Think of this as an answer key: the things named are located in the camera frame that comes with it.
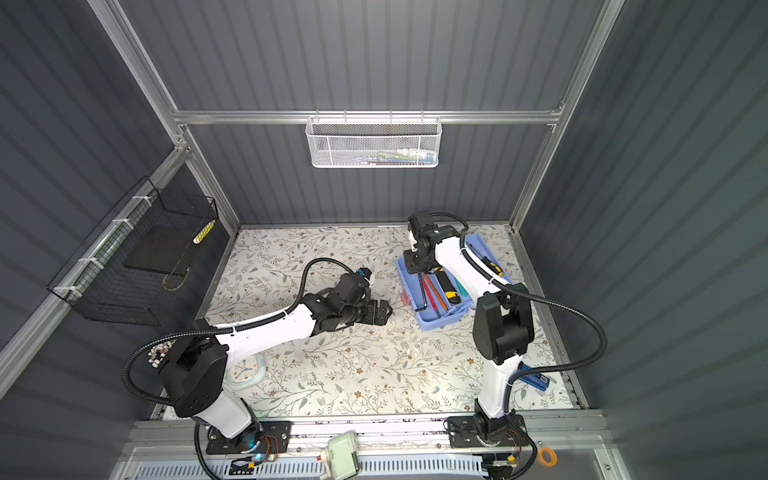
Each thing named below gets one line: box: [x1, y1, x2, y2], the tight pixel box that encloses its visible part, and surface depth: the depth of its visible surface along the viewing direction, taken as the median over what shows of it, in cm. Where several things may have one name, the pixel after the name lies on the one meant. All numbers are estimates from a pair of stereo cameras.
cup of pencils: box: [148, 339, 177, 368], surface depth 71 cm
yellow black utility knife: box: [436, 269, 461, 304], surface depth 93 cm
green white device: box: [319, 431, 360, 480], surface depth 68 cm
